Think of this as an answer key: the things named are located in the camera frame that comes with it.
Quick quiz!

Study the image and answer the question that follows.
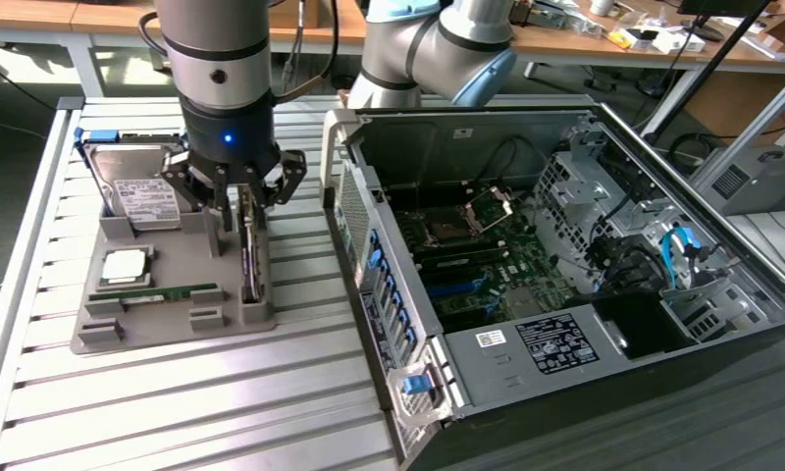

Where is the installed black RAM stick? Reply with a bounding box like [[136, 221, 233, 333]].
[[417, 247, 510, 270]]

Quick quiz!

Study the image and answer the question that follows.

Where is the green motherboard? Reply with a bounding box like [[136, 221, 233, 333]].
[[392, 205, 582, 330]]

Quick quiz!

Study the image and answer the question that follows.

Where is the black tripod pole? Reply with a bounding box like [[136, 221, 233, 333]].
[[640, 0, 780, 143]]

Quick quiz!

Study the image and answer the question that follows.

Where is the CPU socket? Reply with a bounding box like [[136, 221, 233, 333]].
[[417, 208, 483, 246]]

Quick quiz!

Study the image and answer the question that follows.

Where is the black monitor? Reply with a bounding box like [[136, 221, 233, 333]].
[[678, 0, 774, 41]]

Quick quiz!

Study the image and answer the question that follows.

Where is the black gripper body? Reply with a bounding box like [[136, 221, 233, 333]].
[[180, 92, 283, 183]]

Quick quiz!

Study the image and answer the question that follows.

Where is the light blue SATA wire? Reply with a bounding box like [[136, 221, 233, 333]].
[[660, 223, 702, 290]]

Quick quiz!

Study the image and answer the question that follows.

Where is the grey chipset heatsink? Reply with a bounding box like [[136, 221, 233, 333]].
[[502, 288, 544, 319]]

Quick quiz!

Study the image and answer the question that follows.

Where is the wooden desk with grey legs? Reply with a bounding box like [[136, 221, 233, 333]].
[[0, 0, 368, 97]]

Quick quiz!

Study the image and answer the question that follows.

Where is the grey power supply unit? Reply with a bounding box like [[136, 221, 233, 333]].
[[441, 303, 630, 408]]

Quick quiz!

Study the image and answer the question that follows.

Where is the aluminium profile frame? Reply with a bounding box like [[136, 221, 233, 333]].
[[726, 81, 785, 153]]

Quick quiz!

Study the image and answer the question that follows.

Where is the white carton box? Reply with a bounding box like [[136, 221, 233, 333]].
[[651, 31, 706, 54]]

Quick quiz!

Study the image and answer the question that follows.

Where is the black cable coil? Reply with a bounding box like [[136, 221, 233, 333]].
[[667, 131, 728, 171]]

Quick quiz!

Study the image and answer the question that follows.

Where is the open grey PC case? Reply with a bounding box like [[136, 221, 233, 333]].
[[319, 100, 785, 471]]

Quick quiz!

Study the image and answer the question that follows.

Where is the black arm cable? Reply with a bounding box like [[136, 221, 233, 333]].
[[136, 0, 341, 104]]

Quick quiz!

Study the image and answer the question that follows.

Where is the green RAM stick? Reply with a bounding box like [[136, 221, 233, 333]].
[[89, 284, 219, 301]]

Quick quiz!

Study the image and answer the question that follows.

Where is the metal socket cover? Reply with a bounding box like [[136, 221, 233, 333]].
[[464, 184, 519, 232]]

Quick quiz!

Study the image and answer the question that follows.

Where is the grey equipment box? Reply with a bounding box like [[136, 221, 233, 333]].
[[690, 144, 785, 217]]

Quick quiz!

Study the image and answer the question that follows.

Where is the grey metal disk bay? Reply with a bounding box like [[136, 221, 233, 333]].
[[659, 279, 760, 344]]

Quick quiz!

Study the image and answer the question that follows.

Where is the graphics card with black cooler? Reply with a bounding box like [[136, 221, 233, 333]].
[[235, 182, 271, 303]]

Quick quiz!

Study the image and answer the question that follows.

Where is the grey plastic parts rack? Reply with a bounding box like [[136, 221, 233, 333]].
[[69, 193, 280, 355]]

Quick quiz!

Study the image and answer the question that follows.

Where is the hard disk in blue caddy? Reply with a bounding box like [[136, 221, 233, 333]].
[[75, 127, 201, 232]]

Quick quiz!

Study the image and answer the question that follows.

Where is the silver CPU chip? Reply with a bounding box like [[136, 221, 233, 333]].
[[101, 249, 152, 286]]

